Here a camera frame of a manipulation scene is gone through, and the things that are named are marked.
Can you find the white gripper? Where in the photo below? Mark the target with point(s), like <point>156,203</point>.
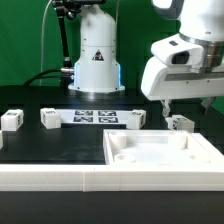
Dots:
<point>162,82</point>

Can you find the white square tabletop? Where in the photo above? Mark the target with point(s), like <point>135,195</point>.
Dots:
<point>158,147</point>

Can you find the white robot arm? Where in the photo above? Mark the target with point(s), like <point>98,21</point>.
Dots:
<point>97,73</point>

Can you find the printed marker sheet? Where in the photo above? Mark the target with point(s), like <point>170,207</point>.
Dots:
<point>75,116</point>

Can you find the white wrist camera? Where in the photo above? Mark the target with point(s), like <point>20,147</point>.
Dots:
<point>174,51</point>

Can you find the white fence wall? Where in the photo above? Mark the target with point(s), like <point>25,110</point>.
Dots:
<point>106,178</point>

